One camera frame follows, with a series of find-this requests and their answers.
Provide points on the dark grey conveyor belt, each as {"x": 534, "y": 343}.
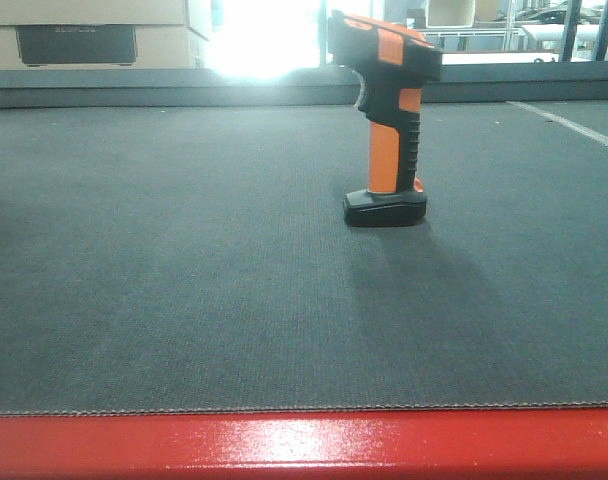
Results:
{"x": 197, "y": 259}

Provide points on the orange black barcode scanner gun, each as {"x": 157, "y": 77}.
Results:
{"x": 393, "y": 63}

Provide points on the stacked cardboard boxes background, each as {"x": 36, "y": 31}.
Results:
{"x": 50, "y": 35}

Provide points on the red conveyor frame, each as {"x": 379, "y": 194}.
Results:
{"x": 439, "y": 444}

